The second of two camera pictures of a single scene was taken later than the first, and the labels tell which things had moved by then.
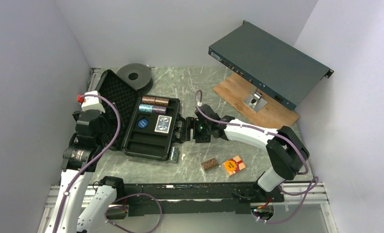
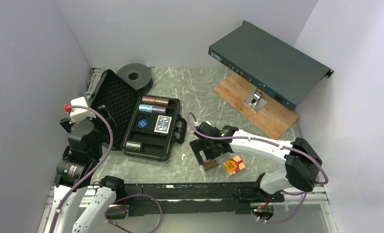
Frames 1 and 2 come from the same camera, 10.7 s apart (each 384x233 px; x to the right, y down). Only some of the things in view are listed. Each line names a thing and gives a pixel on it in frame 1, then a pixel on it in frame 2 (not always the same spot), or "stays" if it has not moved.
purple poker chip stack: x=158 y=109 stays
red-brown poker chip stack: x=159 y=101 stays
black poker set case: x=147 y=126 stays
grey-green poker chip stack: x=174 y=154 -> x=133 y=145
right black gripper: x=190 y=124 -> x=197 y=146
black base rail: x=195 y=199 stays
